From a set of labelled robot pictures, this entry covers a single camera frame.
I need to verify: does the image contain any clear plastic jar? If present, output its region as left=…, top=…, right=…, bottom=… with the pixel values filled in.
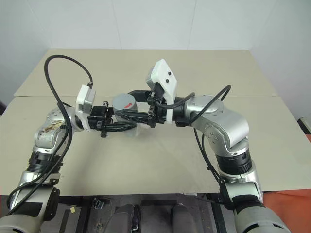
left=113, top=112, right=140, bottom=139

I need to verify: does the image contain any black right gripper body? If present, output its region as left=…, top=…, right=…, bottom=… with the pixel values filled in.
left=146, top=82, right=169, bottom=129

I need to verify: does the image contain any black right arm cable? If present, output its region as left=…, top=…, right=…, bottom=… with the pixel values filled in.
left=154, top=84, right=234, bottom=210

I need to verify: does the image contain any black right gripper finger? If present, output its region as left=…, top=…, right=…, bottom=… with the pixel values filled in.
left=116, top=108, right=151, bottom=122
left=127, top=89, right=153, bottom=101

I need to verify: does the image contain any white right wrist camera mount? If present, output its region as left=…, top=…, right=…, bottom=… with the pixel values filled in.
left=144, top=58, right=178, bottom=122

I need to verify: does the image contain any grey jar lid red arrow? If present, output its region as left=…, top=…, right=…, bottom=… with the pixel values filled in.
left=112, top=94, right=138, bottom=116

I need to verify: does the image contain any small blue white clip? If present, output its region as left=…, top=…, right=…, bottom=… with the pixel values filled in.
left=93, top=197, right=108, bottom=210

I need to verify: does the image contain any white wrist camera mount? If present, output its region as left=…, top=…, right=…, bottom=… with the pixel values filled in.
left=74, top=84, right=98, bottom=133
left=144, top=58, right=178, bottom=122

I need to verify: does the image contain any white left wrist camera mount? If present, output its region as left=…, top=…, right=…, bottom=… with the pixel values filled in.
left=74, top=84, right=98, bottom=133

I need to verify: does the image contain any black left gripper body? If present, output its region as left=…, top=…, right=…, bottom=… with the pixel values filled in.
left=87, top=100, right=114, bottom=138

